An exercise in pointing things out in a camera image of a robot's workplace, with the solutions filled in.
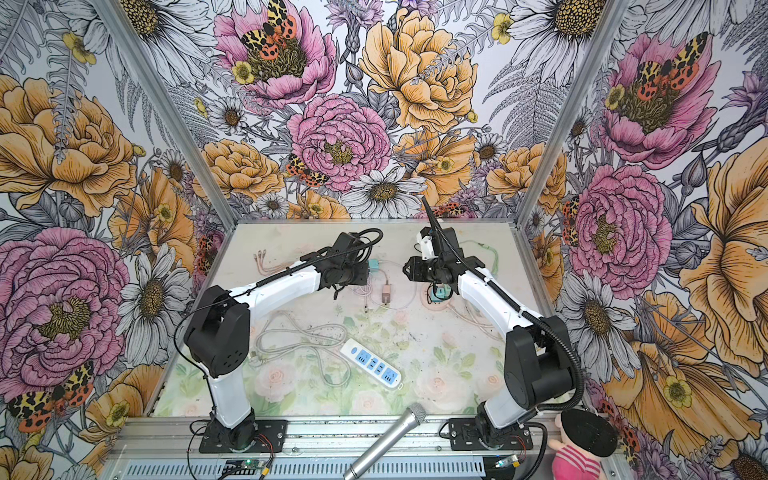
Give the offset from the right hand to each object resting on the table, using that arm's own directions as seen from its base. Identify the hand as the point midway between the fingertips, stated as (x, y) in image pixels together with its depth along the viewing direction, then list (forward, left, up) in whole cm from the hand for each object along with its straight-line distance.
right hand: (410, 277), depth 87 cm
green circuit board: (-42, +41, -15) cm, 61 cm away
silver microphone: (-36, +5, -12) cm, 39 cm away
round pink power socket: (-2, -8, -13) cm, 15 cm away
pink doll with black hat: (-39, -38, -9) cm, 55 cm away
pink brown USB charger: (+1, +7, -12) cm, 14 cm away
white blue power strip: (-20, +11, -12) cm, 26 cm away
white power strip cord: (-12, +37, -9) cm, 40 cm away
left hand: (+3, +15, -5) cm, 16 cm away
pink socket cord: (-7, -21, -15) cm, 27 cm away
